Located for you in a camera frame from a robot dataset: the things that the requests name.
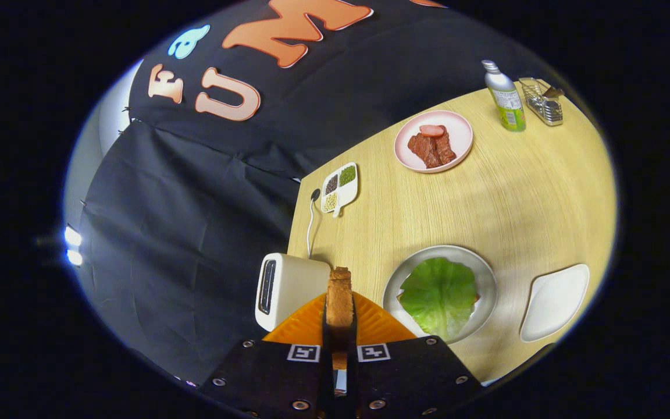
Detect grey round plate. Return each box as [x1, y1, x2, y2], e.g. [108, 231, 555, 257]
[382, 244, 498, 345]

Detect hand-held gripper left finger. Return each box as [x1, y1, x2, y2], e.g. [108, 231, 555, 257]
[201, 291, 336, 419]

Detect white square plate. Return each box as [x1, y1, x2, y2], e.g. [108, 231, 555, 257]
[519, 264, 591, 343]

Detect pink round plate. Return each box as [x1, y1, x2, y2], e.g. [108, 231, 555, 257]
[394, 110, 474, 174]

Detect cream white toaster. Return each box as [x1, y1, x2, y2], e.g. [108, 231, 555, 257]
[255, 253, 333, 332]

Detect silver bottle with green label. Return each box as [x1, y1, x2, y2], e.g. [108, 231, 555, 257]
[482, 60, 527, 132]

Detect toasted bread slice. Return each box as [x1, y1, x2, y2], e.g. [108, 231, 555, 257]
[326, 267, 355, 371]

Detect white divided condiment tray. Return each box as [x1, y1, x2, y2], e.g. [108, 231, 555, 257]
[320, 162, 359, 219]

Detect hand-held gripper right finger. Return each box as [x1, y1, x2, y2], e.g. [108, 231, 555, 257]
[347, 291, 484, 419]

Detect white power cable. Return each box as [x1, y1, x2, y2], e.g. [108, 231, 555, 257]
[306, 195, 319, 258]

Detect brown meat pieces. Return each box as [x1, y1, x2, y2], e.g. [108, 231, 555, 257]
[408, 131, 457, 169]

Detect small metal wire basket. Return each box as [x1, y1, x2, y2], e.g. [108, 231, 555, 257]
[518, 77, 564, 127]

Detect green lettuce leaf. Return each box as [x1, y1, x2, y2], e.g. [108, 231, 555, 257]
[399, 257, 480, 341]

